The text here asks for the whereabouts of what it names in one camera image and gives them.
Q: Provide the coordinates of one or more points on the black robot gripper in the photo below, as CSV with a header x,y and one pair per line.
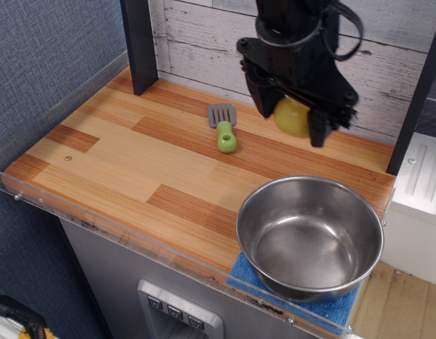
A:
x,y
295,55

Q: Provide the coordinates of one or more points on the yellow potato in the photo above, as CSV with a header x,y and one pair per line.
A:
x,y
291,117

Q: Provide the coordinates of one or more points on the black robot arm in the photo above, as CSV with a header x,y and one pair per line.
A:
x,y
291,7

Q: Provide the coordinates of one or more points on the stainless steel pot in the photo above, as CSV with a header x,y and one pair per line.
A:
x,y
309,239

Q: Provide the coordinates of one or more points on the white toy sink unit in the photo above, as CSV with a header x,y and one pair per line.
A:
x,y
410,217

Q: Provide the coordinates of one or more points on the blue cloth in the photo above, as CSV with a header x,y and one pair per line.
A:
x,y
332,317

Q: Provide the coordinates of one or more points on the grey toy fridge cabinet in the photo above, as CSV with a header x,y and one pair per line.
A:
x,y
113,272

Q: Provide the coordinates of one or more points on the silver dispenser panel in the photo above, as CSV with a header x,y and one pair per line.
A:
x,y
168,315

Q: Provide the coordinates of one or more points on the green handled grey spatula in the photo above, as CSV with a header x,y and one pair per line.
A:
x,y
222,118

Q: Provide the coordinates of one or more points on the black right vertical post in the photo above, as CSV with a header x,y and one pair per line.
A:
x,y
415,108

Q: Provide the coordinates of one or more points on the black vertical post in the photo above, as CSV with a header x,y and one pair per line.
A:
x,y
140,44
415,108

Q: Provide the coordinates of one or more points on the black left vertical post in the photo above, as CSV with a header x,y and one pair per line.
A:
x,y
140,44

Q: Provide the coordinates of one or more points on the clear acrylic guard rail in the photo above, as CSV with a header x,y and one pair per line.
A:
x,y
145,170

